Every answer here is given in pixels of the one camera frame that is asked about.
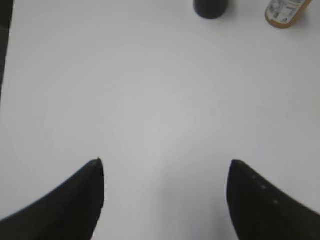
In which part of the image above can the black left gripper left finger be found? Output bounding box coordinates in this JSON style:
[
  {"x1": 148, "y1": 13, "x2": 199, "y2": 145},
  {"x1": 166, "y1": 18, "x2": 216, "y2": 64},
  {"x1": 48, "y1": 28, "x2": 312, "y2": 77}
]
[{"x1": 0, "y1": 158, "x2": 104, "y2": 240}]

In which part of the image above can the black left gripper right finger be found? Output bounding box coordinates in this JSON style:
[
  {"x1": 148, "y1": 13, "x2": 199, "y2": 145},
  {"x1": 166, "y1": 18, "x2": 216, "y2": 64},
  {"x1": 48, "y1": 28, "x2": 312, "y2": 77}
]
[{"x1": 226, "y1": 159, "x2": 320, "y2": 240}]

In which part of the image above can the NFC orange juice bottle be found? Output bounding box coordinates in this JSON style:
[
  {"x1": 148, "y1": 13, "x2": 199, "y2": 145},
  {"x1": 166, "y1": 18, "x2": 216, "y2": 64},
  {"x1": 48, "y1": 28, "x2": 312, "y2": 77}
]
[{"x1": 265, "y1": 0, "x2": 312, "y2": 29}]

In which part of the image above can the dark red wine bottle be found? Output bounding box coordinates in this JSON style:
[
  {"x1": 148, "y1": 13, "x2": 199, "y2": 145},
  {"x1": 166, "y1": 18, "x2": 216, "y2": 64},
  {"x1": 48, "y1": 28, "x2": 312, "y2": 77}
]
[{"x1": 193, "y1": 0, "x2": 229, "y2": 19}]

